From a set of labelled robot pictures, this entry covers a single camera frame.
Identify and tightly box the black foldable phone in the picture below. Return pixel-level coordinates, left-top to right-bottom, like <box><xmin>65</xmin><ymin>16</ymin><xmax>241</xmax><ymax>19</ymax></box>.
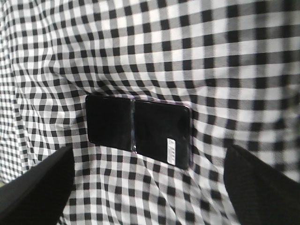
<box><xmin>85</xmin><ymin>95</ymin><xmax>192</xmax><ymax>170</ymax></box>

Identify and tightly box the black white checkered bed sheet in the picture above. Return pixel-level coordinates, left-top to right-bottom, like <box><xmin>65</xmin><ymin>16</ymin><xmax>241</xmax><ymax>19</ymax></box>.
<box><xmin>0</xmin><ymin>0</ymin><xmax>300</xmax><ymax>225</ymax></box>

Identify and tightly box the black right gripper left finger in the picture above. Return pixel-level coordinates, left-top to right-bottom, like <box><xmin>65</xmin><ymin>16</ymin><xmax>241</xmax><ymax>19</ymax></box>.
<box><xmin>0</xmin><ymin>146</ymin><xmax>75</xmax><ymax>225</ymax></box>

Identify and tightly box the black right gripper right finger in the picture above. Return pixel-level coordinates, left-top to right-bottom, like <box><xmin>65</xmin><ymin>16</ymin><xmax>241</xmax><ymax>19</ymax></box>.
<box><xmin>224</xmin><ymin>145</ymin><xmax>300</xmax><ymax>225</ymax></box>

